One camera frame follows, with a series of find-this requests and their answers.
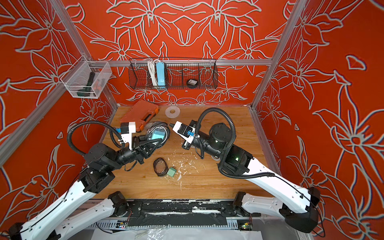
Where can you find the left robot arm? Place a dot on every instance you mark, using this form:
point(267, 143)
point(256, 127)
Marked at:
point(56, 221)

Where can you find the orange tool case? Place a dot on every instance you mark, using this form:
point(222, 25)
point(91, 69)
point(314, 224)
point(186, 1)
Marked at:
point(140, 114)

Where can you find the blue power bank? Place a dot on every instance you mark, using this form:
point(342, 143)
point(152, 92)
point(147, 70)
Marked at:
point(161, 75)

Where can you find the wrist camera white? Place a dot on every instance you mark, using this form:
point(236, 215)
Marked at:
point(182, 129)
point(127, 131)

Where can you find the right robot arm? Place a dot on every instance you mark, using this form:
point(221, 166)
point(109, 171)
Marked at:
point(214, 134)

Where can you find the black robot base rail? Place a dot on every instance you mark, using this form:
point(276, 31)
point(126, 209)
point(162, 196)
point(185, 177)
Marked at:
point(203, 214)

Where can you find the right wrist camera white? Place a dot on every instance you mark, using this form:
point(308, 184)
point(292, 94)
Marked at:
point(182, 129)

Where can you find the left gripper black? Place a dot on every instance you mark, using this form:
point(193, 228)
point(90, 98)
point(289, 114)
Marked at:
point(141, 148)

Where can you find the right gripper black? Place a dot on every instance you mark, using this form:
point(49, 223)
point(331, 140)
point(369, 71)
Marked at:
point(188, 145)

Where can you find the black item in basket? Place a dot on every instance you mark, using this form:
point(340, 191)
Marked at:
point(192, 83)

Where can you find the teal charger cube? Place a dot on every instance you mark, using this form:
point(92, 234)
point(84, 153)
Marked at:
point(158, 134)

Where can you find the dark green tool in bin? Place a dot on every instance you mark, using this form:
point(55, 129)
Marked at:
point(86, 91)

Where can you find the green charger cube left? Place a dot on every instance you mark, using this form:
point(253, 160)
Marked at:
point(171, 172)

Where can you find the white tape roll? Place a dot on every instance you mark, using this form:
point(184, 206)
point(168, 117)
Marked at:
point(172, 112)

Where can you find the clear acrylic wall bin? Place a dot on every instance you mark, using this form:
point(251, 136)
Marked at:
point(77, 75)

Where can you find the black wire wall basket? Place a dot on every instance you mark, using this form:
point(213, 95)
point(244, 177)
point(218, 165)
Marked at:
point(143, 73)

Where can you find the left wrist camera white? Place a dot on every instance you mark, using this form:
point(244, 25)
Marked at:
point(127, 131)

